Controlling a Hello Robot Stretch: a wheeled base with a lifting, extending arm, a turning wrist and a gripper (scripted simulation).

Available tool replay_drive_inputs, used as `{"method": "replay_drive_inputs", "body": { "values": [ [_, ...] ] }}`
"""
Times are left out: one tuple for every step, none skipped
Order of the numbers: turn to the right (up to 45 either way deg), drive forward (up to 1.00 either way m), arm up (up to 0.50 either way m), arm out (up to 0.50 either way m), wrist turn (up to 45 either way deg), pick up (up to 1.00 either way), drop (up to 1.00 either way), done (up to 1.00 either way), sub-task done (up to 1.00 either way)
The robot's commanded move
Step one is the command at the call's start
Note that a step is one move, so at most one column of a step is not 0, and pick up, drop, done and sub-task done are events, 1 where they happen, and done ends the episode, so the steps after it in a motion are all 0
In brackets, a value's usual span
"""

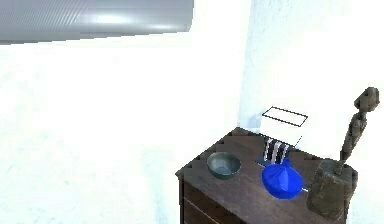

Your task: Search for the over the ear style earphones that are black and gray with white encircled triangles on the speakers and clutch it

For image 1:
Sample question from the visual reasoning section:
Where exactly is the grey metal bowl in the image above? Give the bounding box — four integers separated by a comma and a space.
206, 151, 242, 181

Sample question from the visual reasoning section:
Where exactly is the dark grey stone statue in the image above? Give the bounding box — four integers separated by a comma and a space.
305, 86, 381, 221

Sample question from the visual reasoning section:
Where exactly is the grey window blind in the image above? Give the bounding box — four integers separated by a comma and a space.
0, 0, 195, 46

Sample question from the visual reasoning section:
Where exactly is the dark brown wooden dresser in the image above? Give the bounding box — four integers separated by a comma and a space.
175, 126, 359, 224

